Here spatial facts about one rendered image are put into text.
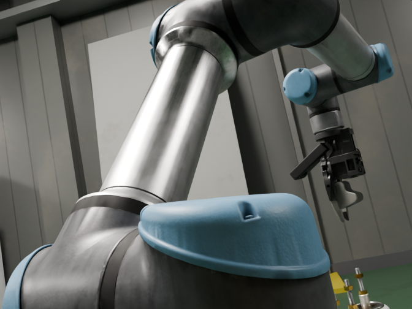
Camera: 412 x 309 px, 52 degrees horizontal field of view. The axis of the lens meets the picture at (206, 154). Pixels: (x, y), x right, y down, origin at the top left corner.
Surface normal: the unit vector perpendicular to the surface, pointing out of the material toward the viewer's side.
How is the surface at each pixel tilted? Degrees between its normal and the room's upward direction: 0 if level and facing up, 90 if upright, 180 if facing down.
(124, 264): 54
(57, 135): 90
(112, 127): 82
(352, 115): 90
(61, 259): 47
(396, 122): 90
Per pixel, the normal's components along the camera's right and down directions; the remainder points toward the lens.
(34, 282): -0.56, -0.57
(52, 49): -0.20, -0.11
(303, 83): -0.55, -0.02
